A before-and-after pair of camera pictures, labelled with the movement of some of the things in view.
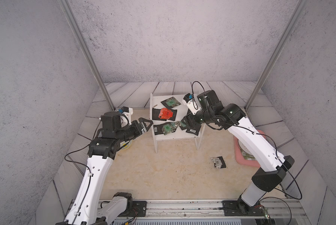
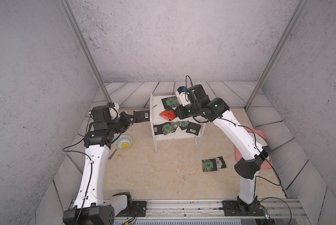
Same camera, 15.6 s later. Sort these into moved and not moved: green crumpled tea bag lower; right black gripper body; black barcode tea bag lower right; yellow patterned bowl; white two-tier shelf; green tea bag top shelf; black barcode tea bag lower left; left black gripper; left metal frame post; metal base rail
Moved: left black gripper; right black gripper body
Not moved: metal base rail; black barcode tea bag lower left; left metal frame post; black barcode tea bag lower right; white two-tier shelf; green crumpled tea bag lower; yellow patterned bowl; green tea bag top shelf
